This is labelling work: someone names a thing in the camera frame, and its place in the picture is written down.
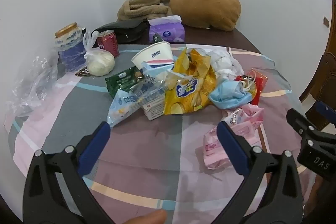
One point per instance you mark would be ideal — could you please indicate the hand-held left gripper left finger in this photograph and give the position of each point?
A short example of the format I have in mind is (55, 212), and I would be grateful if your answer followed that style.
(94, 148)

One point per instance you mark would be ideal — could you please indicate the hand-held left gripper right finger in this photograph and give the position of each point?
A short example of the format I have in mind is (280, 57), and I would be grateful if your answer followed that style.
(232, 148)

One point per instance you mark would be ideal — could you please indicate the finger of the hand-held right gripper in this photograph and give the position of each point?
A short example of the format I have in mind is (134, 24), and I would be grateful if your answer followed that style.
(326, 109)
(299, 119)

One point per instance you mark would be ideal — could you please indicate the pink wrapper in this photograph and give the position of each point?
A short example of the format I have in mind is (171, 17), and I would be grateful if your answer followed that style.
(252, 113)
(212, 150)

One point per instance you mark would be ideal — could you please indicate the light blue snack wrapper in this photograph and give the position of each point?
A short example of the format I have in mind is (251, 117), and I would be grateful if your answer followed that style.
(119, 108)

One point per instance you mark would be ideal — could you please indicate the red cigarette pack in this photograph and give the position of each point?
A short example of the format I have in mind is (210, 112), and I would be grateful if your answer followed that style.
(260, 87)

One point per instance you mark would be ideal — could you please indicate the yellow chip bag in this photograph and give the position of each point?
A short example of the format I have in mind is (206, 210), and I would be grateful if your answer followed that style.
(189, 98)

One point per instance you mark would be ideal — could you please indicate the green nut snack packet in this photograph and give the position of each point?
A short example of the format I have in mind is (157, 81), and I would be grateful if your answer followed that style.
(119, 83)

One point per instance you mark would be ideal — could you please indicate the blue and white medicine box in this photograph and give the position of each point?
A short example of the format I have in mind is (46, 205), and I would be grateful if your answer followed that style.
(155, 109)

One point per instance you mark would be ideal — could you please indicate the white tissue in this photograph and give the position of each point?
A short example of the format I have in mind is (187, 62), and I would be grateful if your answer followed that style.
(223, 58)
(225, 74)

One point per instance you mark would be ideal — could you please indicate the clear plastic wrapper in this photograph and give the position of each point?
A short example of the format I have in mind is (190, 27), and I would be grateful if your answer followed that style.
(160, 87)

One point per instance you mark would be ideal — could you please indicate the white paper cup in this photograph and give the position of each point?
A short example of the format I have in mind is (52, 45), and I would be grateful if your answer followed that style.
(155, 54)

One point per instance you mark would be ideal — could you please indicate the person's right forearm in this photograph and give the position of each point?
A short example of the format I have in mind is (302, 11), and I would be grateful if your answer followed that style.
(319, 195)

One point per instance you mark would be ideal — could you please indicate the person's left hand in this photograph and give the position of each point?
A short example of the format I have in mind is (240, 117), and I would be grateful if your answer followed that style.
(147, 217)

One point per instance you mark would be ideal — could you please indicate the carved wooden chair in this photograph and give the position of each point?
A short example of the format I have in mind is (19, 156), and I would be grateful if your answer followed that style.
(325, 77)

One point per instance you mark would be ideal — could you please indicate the plaid tablecloth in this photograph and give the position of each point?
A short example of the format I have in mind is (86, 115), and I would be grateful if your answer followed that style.
(157, 140)

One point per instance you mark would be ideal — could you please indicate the white bun in plastic bag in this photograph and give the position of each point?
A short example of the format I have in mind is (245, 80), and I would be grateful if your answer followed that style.
(101, 64)

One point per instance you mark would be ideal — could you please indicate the clear plastic bag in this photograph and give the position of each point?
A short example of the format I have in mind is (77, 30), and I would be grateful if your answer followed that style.
(34, 82)

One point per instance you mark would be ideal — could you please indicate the glass jar with gold lid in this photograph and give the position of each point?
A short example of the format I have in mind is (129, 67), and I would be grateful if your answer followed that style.
(69, 48)

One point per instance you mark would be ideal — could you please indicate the red drink can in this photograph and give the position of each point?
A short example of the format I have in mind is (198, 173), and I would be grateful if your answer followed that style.
(109, 43)

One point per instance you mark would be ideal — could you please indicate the dark wooden table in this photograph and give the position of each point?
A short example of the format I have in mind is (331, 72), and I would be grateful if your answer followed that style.
(210, 36)

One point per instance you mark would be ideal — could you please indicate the black bag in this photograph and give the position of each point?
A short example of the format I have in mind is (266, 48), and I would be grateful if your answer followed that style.
(123, 29)

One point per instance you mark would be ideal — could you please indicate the purple tissue pack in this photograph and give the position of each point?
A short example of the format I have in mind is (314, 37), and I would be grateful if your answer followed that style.
(165, 33)

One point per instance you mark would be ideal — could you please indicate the brown plush cushion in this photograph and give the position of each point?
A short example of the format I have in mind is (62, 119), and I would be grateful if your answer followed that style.
(207, 6)

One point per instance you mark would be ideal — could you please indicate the beige towel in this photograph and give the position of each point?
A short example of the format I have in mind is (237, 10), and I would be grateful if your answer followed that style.
(139, 7)

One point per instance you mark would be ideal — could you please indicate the brown wall switch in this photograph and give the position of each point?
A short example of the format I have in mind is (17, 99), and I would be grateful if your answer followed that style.
(326, 21)

